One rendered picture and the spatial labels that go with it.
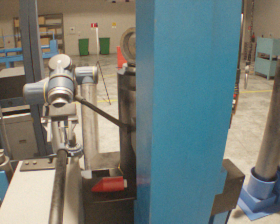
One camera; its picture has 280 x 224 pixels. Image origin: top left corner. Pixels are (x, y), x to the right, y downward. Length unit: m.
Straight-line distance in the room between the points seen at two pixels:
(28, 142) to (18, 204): 1.88
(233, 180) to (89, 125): 1.14
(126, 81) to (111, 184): 0.39
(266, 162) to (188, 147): 1.76
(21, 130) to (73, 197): 1.88
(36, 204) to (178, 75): 0.53
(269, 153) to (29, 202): 1.91
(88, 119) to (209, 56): 1.41
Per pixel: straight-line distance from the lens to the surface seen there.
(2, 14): 14.85
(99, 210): 0.88
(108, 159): 1.21
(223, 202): 1.07
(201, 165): 0.54
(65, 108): 0.89
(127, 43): 0.97
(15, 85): 2.70
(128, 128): 0.71
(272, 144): 2.13
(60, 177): 0.74
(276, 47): 8.76
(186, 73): 0.43
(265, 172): 2.27
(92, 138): 1.75
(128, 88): 0.90
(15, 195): 0.78
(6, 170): 0.88
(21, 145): 2.61
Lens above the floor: 1.66
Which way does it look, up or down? 22 degrees down
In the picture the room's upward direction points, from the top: straight up
